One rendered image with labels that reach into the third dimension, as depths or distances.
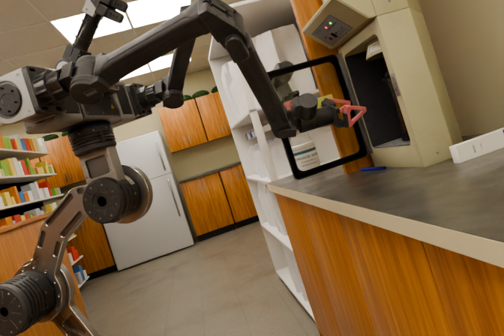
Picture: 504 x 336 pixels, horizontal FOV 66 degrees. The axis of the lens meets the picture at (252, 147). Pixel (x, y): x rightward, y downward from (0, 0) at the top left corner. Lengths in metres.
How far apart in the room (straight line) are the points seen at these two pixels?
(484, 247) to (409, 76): 0.73
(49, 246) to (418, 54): 1.39
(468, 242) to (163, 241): 5.58
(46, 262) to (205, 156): 5.19
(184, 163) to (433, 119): 5.62
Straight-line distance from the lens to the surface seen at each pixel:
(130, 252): 6.14
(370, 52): 1.38
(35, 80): 1.10
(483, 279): 0.74
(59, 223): 1.56
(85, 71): 1.05
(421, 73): 1.30
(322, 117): 1.21
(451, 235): 0.70
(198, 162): 6.63
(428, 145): 1.28
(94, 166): 1.35
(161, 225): 6.03
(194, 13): 0.90
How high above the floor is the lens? 1.16
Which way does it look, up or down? level
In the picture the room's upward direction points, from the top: 18 degrees counter-clockwise
